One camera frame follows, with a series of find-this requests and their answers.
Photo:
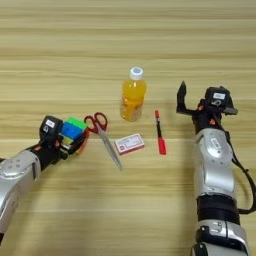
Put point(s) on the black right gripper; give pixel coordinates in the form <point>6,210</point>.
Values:
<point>206,122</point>

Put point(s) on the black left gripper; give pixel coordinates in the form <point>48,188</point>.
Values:
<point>50,152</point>

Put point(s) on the colourful puzzle cube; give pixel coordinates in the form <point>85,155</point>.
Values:
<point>73,128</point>

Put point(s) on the orange juice bottle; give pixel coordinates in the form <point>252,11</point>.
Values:
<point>133,96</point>

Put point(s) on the red white card box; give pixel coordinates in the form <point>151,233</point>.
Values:
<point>130,144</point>

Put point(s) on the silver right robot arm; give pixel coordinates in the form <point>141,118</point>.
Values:
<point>213,166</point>

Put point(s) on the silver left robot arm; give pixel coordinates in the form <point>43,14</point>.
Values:
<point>16,173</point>

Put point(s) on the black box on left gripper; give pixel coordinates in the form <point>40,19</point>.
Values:
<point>50,127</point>

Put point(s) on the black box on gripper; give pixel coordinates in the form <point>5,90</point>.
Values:
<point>218,98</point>
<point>50,127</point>

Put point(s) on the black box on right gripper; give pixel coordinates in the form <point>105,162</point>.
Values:
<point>218,98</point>

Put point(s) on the red black marker pen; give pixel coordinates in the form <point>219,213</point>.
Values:
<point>162,145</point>

